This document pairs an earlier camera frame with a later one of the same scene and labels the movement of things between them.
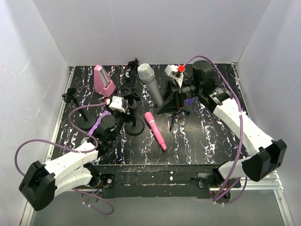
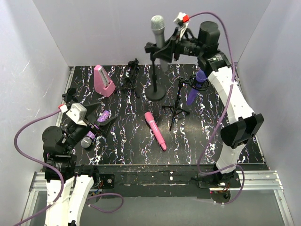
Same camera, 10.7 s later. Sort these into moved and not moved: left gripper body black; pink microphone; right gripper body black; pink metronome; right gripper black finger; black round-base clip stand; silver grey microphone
Moved: black round-base clip stand; silver grey microphone; right gripper black finger; right gripper body black; left gripper body black
Not moved: pink microphone; pink metronome
